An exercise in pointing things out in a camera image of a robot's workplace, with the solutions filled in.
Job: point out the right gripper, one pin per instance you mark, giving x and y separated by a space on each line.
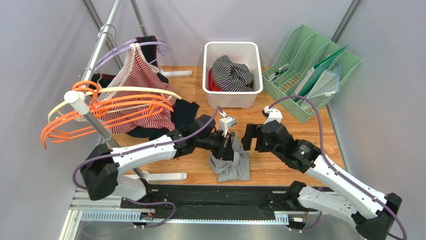
252 136

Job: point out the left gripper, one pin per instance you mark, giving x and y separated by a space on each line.
225 151

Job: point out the grey garment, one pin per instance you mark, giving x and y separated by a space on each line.
237 169

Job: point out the red tank top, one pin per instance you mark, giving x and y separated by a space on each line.
212 86

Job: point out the black white striped top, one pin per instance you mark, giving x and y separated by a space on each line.
230 76

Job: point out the red white striped top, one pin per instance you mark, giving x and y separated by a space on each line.
138 72

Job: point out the orange plastic hanger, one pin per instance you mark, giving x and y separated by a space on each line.
112 114

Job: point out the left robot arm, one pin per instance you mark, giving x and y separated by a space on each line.
103 171

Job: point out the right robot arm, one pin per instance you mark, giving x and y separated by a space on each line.
370 212

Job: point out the dark navy garment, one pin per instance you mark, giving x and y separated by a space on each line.
183 113

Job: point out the pens in organizer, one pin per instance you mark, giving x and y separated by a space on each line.
281 70

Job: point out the green folder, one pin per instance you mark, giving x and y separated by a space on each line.
315 73

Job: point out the white plastic basket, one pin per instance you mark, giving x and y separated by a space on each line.
240 52

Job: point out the clear document pouch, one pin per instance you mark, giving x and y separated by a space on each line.
326 86

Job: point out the metal clothes rack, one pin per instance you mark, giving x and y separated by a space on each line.
104 29

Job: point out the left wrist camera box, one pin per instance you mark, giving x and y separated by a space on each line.
225 123

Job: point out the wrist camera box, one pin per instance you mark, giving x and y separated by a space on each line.
272 114
225 123

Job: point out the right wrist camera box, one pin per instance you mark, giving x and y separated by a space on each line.
272 114

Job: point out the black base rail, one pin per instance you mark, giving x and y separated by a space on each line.
225 202

